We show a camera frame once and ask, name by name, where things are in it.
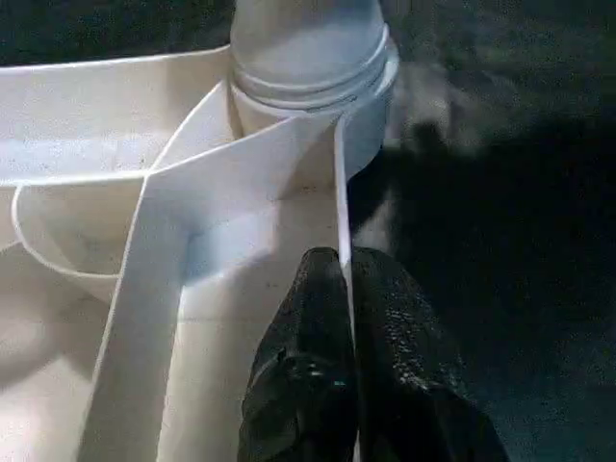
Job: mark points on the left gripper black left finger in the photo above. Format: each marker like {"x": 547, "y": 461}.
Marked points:
{"x": 303, "y": 375}

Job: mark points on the white plastic table top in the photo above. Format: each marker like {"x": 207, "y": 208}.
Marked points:
{"x": 144, "y": 240}

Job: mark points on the black work mat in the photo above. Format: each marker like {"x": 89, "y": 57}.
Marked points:
{"x": 505, "y": 240}

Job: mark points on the white plastic table leg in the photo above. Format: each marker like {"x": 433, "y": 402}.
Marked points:
{"x": 308, "y": 48}

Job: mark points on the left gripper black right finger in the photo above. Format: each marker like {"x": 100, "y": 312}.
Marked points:
{"x": 414, "y": 385}

